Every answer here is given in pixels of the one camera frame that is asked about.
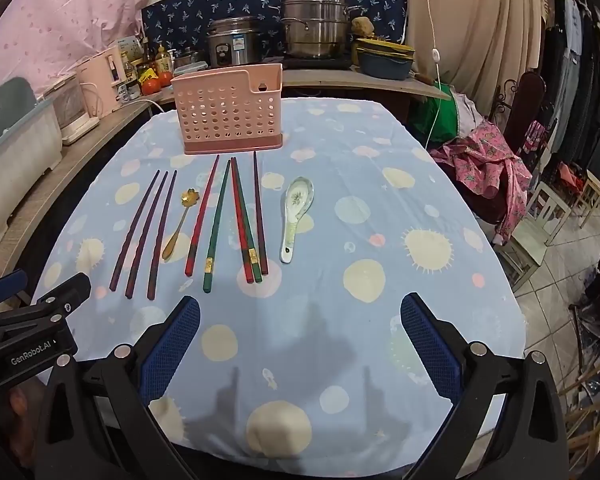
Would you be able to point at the translucent plastic storage box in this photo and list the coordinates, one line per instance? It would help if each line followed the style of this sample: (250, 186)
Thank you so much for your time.
(15, 160)

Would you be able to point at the light blue dotted tablecloth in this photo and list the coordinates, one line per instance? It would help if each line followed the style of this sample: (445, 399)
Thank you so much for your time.
(355, 220)

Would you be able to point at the red lid jar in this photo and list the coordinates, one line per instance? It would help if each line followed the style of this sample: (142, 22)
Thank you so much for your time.
(149, 85)

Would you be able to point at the row of hanging clothes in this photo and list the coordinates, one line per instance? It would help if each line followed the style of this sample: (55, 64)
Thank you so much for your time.
(580, 85)

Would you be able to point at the pink floral garment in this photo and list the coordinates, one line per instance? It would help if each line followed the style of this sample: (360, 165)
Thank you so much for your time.
(485, 160)

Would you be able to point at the navy floral cloth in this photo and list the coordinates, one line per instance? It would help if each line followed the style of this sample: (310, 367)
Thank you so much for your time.
(195, 5)

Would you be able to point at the pink perforated utensil basket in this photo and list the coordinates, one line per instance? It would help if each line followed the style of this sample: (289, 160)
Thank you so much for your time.
(227, 110)

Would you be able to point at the red chopstick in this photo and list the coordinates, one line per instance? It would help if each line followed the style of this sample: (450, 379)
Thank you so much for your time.
(203, 215)
(243, 255)

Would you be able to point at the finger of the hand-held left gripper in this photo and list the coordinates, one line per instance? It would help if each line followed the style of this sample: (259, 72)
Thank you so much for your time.
(70, 290)
(2, 287)

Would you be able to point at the stainless steel rice cooker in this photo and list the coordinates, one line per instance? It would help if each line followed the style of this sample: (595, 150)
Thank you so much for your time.
(237, 42)

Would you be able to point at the dark ornate chair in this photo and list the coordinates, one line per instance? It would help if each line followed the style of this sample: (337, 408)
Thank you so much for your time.
(527, 105)

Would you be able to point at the white wooden chair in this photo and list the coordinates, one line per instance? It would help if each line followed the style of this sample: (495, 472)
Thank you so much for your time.
(535, 225)

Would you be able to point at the pink electric appliance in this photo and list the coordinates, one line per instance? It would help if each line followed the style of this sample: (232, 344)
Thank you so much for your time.
(100, 80)

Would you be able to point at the tan lumpy object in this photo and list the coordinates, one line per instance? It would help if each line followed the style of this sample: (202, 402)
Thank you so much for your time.
(362, 25)

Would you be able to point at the white small appliance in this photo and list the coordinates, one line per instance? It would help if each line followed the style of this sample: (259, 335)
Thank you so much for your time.
(70, 110)

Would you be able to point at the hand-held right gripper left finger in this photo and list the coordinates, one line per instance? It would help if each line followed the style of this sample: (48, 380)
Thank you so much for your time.
(170, 345)

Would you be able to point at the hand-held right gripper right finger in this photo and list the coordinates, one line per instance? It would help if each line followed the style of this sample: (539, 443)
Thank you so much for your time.
(430, 350)

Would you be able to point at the green cloth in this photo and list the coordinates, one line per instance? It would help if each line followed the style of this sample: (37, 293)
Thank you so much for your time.
(435, 120)

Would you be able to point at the beige curtain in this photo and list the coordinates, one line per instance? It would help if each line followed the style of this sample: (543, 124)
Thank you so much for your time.
(470, 25)

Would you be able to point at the yellow label sauce bottle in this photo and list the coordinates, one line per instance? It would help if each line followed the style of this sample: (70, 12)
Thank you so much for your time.
(164, 60)

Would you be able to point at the wooden shelf board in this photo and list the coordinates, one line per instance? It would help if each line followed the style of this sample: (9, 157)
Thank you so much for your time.
(360, 82)

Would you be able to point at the stainless steel steamer pot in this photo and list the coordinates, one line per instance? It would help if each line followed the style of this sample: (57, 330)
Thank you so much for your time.
(315, 20)

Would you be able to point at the gold flower spoon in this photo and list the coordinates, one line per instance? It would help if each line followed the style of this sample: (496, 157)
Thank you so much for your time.
(187, 196)

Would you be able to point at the pink printed curtain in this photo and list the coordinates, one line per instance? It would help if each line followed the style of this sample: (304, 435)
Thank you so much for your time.
(55, 15)

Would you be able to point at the white floral ceramic spoon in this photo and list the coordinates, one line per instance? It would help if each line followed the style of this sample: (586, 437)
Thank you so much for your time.
(299, 195)

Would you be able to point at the green chopstick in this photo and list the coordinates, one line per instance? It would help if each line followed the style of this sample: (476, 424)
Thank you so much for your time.
(217, 226)
(253, 255)

